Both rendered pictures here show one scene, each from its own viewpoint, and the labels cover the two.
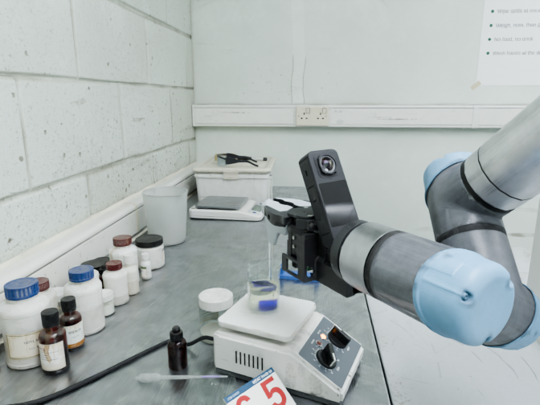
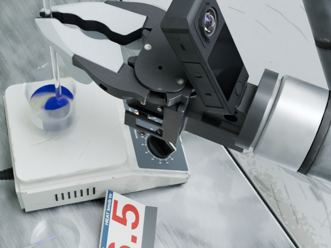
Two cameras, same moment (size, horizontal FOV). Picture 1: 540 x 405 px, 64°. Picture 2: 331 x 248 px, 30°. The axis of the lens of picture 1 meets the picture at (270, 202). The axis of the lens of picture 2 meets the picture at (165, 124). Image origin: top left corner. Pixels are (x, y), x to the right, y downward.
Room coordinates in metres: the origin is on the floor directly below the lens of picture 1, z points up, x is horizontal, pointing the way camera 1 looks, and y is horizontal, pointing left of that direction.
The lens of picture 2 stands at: (0.33, 0.16, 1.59)
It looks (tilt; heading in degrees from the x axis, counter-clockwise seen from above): 61 degrees down; 312
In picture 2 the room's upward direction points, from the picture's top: 11 degrees clockwise
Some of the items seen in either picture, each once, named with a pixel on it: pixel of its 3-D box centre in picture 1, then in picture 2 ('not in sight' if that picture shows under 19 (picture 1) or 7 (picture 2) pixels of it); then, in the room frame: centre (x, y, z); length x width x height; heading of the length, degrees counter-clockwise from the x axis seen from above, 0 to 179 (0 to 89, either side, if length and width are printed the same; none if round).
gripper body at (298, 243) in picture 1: (329, 244); (196, 91); (0.51, -0.07, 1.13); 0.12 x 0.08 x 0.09; 30
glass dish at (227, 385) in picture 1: (216, 389); (55, 242); (0.53, 0.07, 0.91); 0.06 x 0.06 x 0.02
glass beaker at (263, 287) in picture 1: (265, 285); (52, 101); (0.63, 0.01, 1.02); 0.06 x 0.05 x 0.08; 132
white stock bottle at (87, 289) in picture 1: (83, 299); not in sight; (0.72, 0.33, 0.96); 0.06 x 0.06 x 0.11
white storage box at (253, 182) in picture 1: (237, 178); not in sight; (1.84, 0.14, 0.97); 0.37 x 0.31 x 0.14; 176
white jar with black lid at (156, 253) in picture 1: (149, 251); not in sight; (1.02, 0.30, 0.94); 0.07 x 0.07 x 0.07
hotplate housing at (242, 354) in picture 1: (284, 342); (88, 139); (0.61, -0.02, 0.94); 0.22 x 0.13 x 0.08; 65
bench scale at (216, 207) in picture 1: (231, 207); not in sight; (1.53, 0.14, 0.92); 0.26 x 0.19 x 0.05; 80
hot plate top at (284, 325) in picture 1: (268, 312); (65, 125); (0.62, 0.00, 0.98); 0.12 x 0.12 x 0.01; 65
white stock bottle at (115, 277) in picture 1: (115, 282); not in sight; (0.82, 0.31, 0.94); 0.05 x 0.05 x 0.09
